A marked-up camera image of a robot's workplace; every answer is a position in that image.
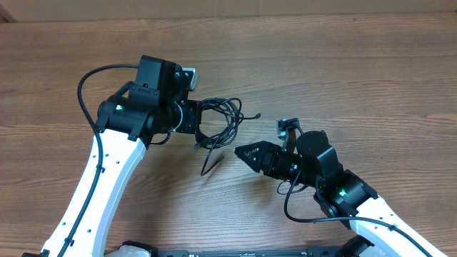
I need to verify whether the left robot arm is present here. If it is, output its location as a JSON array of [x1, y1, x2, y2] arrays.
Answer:
[[39, 55, 199, 256]]

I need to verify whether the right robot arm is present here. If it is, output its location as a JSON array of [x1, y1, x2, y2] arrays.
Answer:
[[235, 131, 443, 256]]

